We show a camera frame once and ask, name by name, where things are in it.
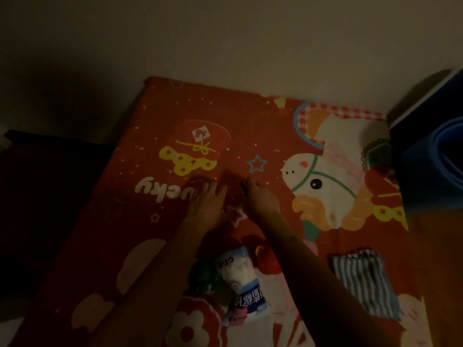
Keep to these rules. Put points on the person's right hand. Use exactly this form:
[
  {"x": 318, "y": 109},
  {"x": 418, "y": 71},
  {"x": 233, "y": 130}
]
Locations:
[{"x": 262, "y": 204}]

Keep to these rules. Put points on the person's left hand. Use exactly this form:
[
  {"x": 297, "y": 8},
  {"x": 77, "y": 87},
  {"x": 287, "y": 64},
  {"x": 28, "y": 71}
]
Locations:
[{"x": 204, "y": 211}]

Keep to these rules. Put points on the person's left fingers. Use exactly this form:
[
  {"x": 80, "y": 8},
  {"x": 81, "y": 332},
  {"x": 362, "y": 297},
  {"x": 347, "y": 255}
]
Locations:
[{"x": 213, "y": 191}]

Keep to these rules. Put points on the person's right fingers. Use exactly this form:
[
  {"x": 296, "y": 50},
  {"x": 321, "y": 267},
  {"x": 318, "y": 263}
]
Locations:
[{"x": 249, "y": 187}]

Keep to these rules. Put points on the small black object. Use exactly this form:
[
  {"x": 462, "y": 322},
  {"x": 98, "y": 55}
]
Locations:
[{"x": 243, "y": 186}]

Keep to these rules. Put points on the person's right forearm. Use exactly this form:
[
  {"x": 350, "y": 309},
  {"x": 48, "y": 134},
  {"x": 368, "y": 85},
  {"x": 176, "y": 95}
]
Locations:
[{"x": 318, "y": 285}]

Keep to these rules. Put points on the person's left forearm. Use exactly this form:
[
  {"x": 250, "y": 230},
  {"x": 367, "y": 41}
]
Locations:
[{"x": 152, "y": 289}]

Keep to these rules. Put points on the green object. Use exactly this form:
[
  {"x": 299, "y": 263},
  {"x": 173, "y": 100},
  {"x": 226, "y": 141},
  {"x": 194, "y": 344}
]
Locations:
[{"x": 203, "y": 278}]

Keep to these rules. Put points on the white and blue packet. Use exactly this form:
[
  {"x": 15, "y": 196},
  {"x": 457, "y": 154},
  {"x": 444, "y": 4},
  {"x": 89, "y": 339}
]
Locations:
[{"x": 242, "y": 281}]

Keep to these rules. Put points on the red cartoon print table cloth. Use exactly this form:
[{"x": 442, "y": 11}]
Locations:
[{"x": 152, "y": 115}]

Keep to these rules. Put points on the blue white striped cloth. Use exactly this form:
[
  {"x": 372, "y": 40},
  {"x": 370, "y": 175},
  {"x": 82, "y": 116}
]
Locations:
[{"x": 365, "y": 281}]

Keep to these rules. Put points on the blue rolled mat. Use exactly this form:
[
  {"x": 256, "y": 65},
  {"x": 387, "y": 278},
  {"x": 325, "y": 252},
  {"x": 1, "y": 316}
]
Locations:
[{"x": 430, "y": 166}]

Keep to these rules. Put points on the dark storage box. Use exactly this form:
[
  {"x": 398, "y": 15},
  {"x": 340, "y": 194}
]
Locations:
[{"x": 419, "y": 104}]

